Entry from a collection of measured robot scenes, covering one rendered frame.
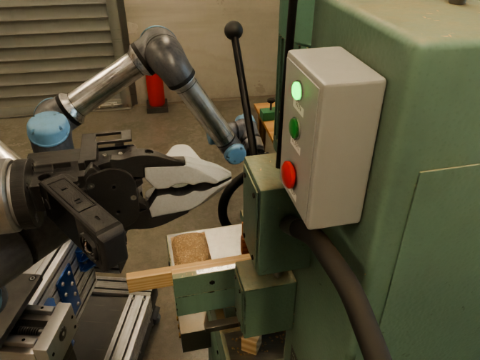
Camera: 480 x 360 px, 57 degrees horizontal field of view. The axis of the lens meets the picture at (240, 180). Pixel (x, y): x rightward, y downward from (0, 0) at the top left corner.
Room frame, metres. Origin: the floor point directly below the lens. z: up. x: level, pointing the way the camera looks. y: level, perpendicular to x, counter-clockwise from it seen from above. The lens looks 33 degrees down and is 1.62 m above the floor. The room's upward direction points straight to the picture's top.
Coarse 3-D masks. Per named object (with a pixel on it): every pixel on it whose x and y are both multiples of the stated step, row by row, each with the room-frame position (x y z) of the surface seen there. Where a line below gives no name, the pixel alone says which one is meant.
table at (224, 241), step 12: (240, 216) 0.98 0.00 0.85; (216, 228) 0.87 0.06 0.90; (228, 228) 0.87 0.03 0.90; (240, 228) 0.87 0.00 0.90; (168, 240) 0.82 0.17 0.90; (216, 240) 0.82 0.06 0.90; (228, 240) 0.82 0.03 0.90; (240, 240) 0.82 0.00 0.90; (168, 252) 0.81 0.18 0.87; (216, 252) 0.78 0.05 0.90; (228, 252) 0.78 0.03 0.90; (240, 252) 0.78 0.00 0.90; (180, 300) 0.64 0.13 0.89; (192, 300) 0.65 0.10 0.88; (204, 300) 0.65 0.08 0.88; (216, 300) 0.66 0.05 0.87; (228, 300) 0.66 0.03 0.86; (180, 312) 0.64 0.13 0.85; (192, 312) 0.65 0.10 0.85
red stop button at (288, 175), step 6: (288, 162) 0.40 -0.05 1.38; (282, 168) 0.41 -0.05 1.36; (288, 168) 0.39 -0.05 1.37; (294, 168) 0.40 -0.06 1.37; (282, 174) 0.40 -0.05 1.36; (288, 174) 0.39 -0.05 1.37; (294, 174) 0.39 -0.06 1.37; (282, 180) 0.41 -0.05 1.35; (288, 180) 0.39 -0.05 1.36; (294, 180) 0.39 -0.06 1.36; (288, 186) 0.39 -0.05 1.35
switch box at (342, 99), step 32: (288, 64) 0.44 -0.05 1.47; (320, 64) 0.40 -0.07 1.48; (352, 64) 0.40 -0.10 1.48; (288, 96) 0.43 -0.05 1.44; (320, 96) 0.36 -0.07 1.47; (352, 96) 0.36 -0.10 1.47; (288, 128) 0.43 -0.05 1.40; (320, 128) 0.35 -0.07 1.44; (352, 128) 0.36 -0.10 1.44; (288, 160) 0.42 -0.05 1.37; (320, 160) 0.35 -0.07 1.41; (352, 160) 0.36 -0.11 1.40; (288, 192) 0.41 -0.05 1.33; (320, 192) 0.36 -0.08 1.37; (352, 192) 0.36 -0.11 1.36; (320, 224) 0.36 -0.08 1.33
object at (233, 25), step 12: (228, 24) 0.83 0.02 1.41; (240, 24) 0.84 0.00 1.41; (228, 36) 0.83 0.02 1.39; (240, 36) 0.83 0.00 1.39; (240, 48) 0.81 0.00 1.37; (240, 60) 0.79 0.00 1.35; (240, 72) 0.78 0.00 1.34; (240, 84) 0.76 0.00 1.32; (252, 132) 0.70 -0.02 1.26; (252, 144) 0.69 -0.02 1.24; (276, 276) 0.51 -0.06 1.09
